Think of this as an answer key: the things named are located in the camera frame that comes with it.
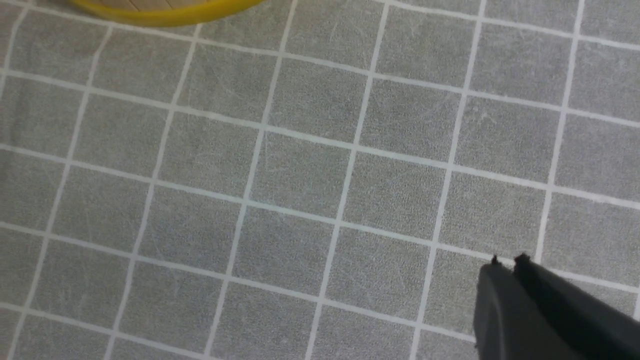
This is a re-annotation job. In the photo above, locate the grey checked tablecloth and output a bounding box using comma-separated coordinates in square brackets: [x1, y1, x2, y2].
[1, 0, 639, 360]

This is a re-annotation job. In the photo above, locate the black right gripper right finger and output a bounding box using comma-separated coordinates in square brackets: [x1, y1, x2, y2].
[513, 253, 639, 360]

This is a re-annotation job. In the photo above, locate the bamboo steamer tray yellow rim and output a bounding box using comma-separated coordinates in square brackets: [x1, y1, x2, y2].
[69, 0, 262, 28]

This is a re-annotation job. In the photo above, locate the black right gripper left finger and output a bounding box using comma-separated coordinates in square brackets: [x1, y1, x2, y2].
[473, 256, 581, 360]

